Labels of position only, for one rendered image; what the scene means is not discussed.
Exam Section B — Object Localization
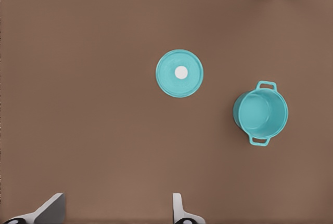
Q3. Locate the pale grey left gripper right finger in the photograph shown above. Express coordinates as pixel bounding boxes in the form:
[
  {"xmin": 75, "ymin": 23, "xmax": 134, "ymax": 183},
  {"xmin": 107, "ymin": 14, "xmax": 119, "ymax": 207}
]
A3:
[{"xmin": 172, "ymin": 192, "xmax": 206, "ymax": 224}]

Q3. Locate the teal pot with two handles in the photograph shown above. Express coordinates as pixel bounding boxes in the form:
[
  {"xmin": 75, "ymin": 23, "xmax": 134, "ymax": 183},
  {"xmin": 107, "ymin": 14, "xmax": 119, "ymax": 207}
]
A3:
[{"xmin": 233, "ymin": 80, "xmax": 289, "ymax": 146}]

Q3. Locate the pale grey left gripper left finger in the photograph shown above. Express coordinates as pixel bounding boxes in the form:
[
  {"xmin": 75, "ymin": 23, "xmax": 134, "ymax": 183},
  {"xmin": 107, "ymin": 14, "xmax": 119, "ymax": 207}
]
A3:
[{"xmin": 1, "ymin": 192, "xmax": 66, "ymax": 224}]

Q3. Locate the teal pot lid white knob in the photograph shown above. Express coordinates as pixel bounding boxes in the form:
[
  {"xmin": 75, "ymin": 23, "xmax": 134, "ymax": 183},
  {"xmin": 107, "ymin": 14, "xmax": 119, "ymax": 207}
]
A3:
[{"xmin": 155, "ymin": 49, "xmax": 204, "ymax": 97}]

